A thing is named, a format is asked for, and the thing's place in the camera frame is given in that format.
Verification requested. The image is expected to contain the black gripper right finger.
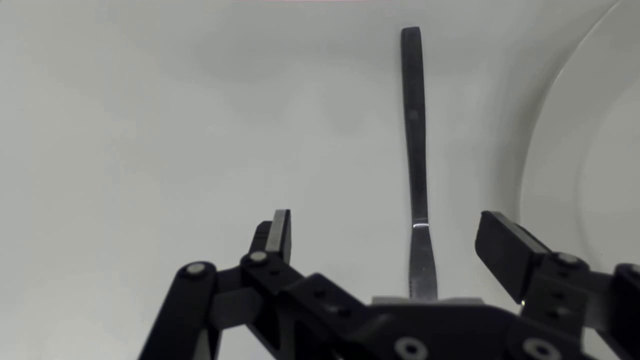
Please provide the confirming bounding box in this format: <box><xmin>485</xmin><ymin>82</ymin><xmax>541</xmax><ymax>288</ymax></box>
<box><xmin>474</xmin><ymin>211</ymin><xmax>640</xmax><ymax>360</ymax></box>

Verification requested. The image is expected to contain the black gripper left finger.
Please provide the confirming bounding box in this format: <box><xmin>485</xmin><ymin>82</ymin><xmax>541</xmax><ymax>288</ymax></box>
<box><xmin>137</xmin><ymin>208</ymin><xmax>375</xmax><ymax>360</ymax></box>

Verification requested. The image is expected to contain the silver table knife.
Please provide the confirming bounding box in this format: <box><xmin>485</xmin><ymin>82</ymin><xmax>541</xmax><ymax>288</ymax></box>
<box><xmin>397</xmin><ymin>27</ymin><xmax>439</xmax><ymax>302</ymax></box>

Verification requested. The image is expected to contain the white round plate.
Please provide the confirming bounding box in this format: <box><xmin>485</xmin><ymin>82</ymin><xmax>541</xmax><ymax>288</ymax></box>
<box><xmin>516</xmin><ymin>0</ymin><xmax>640</xmax><ymax>274</ymax></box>

